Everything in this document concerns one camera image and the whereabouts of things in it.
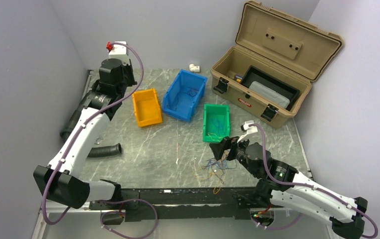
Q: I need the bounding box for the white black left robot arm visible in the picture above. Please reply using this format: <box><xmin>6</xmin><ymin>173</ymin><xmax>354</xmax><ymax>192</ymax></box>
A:
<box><xmin>33</xmin><ymin>58</ymin><xmax>137</xmax><ymax>209</ymax></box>

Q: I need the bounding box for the white pipe elbow fitting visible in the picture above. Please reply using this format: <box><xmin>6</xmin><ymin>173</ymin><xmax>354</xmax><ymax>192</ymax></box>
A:
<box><xmin>189</xmin><ymin>64</ymin><xmax>200</xmax><ymax>73</ymax></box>

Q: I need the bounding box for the orange plastic bin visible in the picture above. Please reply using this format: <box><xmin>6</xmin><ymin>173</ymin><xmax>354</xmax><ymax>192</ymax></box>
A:
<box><xmin>132</xmin><ymin>88</ymin><xmax>163</xmax><ymax>127</ymax></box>

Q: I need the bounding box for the black corrugated hose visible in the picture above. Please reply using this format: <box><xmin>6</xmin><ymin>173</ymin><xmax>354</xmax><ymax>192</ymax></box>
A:
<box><xmin>59</xmin><ymin>89</ymin><xmax>123</xmax><ymax>158</ymax></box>

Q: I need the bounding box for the black tool box tray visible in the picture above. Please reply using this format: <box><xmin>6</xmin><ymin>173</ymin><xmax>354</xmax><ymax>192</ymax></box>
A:
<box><xmin>241</xmin><ymin>66</ymin><xmax>300</xmax><ymax>111</ymax></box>

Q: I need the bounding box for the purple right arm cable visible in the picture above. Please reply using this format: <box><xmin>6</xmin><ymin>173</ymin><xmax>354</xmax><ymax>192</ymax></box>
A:
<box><xmin>252</xmin><ymin>122</ymin><xmax>379</xmax><ymax>239</ymax></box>

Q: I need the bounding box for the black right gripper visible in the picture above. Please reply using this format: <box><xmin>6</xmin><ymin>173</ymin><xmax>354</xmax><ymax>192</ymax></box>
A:
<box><xmin>209</xmin><ymin>132</ymin><xmax>259</xmax><ymax>177</ymax></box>

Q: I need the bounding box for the grey plastic case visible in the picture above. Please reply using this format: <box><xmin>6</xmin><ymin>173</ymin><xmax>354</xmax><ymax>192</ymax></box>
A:
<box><xmin>249</xmin><ymin>82</ymin><xmax>290</xmax><ymax>108</ymax></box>

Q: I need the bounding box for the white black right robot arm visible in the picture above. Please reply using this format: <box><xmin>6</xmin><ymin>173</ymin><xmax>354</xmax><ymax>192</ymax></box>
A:
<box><xmin>209</xmin><ymin>137</ymin><xmax>368</xmax><ymax>239</ymax></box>

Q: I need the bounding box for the green plastic bin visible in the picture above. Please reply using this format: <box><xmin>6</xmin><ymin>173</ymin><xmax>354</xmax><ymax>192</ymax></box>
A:
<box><xmin>202</xmin><ymin>104</ymin><xmax>231</xmax><ymax>143</ymax></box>

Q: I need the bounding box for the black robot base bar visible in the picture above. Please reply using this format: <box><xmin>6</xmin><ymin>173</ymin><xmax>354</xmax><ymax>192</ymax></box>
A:
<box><xmin>89</xmin><ymin>178</ymin><xmax>286</xmax><ymax>222</ymax></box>

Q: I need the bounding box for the tan tool box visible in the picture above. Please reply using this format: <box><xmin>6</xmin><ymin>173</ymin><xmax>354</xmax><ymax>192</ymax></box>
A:
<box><xmin>211</xmin><ymin>0</ymin><xmax>344</xmax><ymax>128</ymax></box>

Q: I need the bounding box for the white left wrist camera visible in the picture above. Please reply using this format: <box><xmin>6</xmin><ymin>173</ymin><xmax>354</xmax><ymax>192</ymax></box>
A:
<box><xmin>106</xmin><ymin>41</ymin><xmax>130</xmax><ymax>65</ymax></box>

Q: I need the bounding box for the blue plastic bin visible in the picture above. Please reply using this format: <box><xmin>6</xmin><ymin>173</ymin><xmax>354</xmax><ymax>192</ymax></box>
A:
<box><xmin>161</xmin><ymin>69</ymin><xmax>208</xmax><ymax>122</ymax></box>

